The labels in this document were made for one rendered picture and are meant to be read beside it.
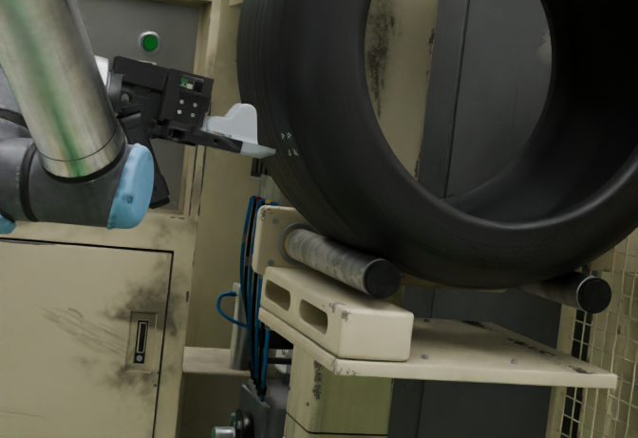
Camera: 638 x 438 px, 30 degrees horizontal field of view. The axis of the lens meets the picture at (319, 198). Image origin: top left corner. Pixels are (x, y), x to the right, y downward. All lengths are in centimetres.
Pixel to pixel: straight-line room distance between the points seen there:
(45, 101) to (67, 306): 83
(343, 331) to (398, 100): 50
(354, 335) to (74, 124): 42
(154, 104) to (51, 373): 69
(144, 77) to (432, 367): 47
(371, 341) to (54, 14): 54
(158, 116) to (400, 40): 51
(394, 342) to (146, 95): 40
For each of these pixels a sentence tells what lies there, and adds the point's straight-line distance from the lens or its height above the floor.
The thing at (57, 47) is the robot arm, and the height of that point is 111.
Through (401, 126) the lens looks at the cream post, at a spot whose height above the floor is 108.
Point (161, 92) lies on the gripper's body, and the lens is 139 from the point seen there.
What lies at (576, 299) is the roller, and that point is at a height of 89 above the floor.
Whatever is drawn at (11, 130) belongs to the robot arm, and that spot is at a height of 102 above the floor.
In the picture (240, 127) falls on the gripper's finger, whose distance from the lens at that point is 140.
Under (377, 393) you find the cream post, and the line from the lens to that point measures 181.
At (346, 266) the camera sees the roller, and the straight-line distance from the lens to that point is 143.
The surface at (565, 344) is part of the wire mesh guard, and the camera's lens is 193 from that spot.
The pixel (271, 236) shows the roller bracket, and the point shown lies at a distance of 169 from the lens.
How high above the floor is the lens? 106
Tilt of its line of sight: 3 degrees down
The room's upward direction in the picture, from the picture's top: 6 degrees clockwise
